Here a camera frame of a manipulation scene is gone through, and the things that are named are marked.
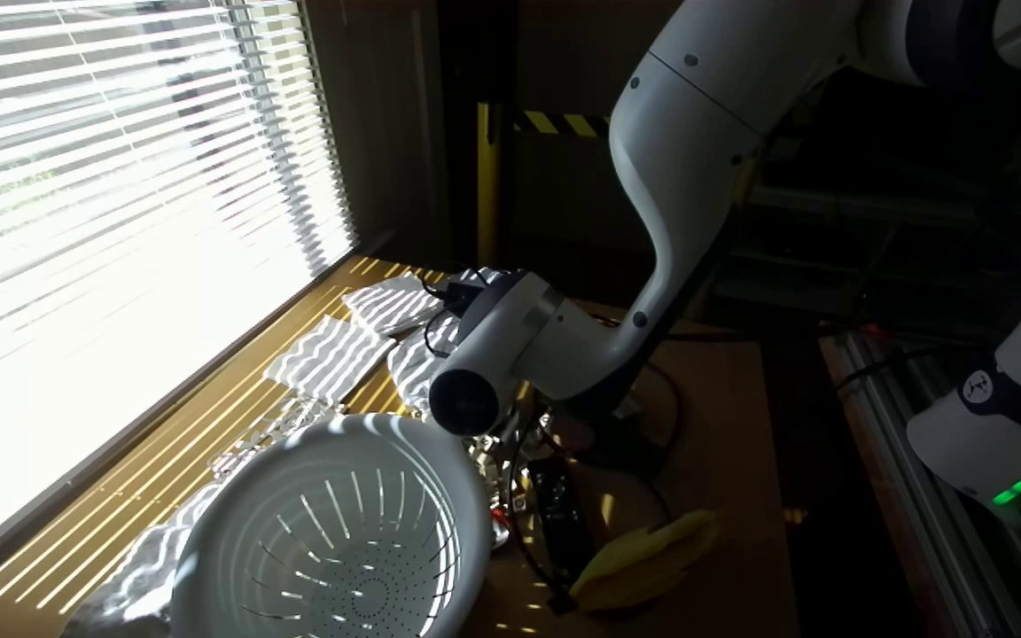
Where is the white crumpled cloth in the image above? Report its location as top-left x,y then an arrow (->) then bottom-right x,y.
57,479 -> 220,638

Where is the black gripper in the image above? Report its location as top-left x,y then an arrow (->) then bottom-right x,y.
419,274 -> 499,352

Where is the large white window blind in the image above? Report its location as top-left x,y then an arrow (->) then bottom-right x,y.
0,0 -> 357,578

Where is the black remote control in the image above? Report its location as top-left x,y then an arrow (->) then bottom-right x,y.
516,457 -> 598,584

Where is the white green device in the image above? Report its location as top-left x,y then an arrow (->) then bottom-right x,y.
813,316 -> 1021,638

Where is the white folded cloth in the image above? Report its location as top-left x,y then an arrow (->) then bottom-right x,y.
259,311 -> 398,407
341,274 -> 451,339
383,334 -> 468,418
462,264 -> 526,303

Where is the black base cable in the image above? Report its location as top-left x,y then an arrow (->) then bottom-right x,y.
828,334 -> 1019,399

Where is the yellow black striped bar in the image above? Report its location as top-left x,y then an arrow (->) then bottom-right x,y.
514,108 -> 616,147

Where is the yellow banana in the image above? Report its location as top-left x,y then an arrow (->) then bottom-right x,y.
564,506 -> 730,618

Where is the upright yellow post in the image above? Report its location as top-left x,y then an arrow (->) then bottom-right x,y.
470,97 -> 506,268

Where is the white plastic colander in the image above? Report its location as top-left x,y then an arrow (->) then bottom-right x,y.
163,411 -> 499,638

